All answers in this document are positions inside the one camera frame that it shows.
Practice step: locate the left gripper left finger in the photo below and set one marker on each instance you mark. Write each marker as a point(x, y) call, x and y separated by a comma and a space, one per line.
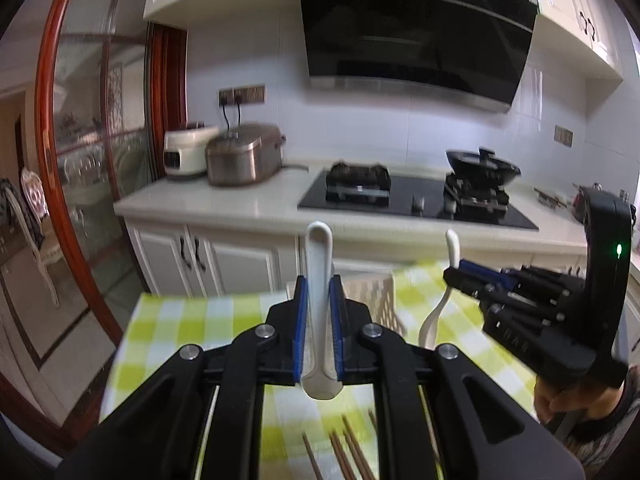
point(199, 416)

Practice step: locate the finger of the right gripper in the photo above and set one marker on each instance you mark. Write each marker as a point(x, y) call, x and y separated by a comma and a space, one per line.
point(475, 289)
point(486, 274)

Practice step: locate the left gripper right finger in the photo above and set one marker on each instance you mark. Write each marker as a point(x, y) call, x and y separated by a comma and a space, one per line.
point(439, 416)

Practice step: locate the white ceramic spoon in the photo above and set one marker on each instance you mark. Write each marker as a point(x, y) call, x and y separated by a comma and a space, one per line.
point(428, 330)

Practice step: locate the brown wooden chopstick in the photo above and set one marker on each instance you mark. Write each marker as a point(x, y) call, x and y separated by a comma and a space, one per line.
point(341, 457)
point(360, 460)
point(372, 418)
point(312, 459)

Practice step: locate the person's right hand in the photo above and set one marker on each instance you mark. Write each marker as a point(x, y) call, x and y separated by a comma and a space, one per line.
point(594, 400)

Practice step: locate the black wok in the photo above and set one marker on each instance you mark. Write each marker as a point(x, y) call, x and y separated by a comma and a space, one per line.
point(482, 168)

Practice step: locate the cream perforated utensil basket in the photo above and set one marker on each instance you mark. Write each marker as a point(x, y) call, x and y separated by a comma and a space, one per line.
point(377, 292)

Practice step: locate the green checkered tablecloth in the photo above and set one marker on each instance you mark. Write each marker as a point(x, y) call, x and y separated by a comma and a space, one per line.
point(160, 325)

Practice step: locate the black gas cooktop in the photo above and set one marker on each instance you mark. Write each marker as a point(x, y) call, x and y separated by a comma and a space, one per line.
point(373, 190)

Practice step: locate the black range hood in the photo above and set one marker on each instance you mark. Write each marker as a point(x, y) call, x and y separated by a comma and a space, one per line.
point(418, 46)

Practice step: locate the white ornate dining chair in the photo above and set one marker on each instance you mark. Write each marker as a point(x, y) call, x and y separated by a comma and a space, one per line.
point(28, 207)

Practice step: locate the white rice cooker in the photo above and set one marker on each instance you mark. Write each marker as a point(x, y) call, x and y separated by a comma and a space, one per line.
point(184, 150)

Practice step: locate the silver rice cooker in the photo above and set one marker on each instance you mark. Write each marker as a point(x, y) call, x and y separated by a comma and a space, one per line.
point(246, 154)

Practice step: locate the red wooden sliding door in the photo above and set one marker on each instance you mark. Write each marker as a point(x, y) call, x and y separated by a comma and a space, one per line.
point(87, 89)

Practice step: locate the wall socket right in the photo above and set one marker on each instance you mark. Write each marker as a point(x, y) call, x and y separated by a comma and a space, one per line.
point(563, 136)

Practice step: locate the wall power outlet strip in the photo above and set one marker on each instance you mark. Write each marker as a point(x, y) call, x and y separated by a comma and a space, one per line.
point(242, 96)

